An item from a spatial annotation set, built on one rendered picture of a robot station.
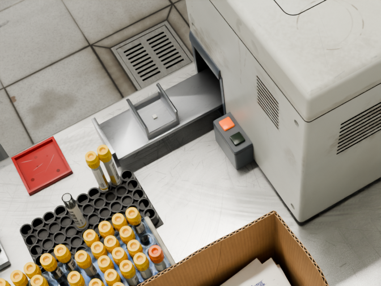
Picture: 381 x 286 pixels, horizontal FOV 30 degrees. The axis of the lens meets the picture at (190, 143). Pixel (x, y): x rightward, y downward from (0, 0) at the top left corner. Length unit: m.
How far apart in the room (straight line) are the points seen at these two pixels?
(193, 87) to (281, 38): 0.31
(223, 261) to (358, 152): 0.21
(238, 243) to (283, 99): 0.18
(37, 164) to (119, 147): 0.13
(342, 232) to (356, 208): 0.04
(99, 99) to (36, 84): 0.21
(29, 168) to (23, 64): 1.29
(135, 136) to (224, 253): 0.25
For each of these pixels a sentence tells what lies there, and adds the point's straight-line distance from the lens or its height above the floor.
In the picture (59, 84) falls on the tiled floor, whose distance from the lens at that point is 2.24.
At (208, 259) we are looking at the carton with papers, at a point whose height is 1.00.
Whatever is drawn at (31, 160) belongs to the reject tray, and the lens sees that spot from 1.05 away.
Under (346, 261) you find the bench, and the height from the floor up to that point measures 0.88.
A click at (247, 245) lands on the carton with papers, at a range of 0.83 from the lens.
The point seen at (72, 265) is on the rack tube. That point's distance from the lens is 0.88.
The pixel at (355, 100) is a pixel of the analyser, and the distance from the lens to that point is 0.75.
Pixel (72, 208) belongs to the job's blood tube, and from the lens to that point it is 0.90.
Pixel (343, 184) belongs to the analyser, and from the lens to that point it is 0.92.
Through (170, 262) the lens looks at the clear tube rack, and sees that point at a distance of 0.87.
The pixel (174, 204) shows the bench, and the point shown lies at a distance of 0.97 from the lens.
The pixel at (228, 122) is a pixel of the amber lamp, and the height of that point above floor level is 0.93.
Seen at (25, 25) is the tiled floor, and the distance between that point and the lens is 2.42.
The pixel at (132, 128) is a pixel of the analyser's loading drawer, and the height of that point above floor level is 0.91.
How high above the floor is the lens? 1.75
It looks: 59 degrees down
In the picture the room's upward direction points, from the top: 12 degrees counter-clockwise
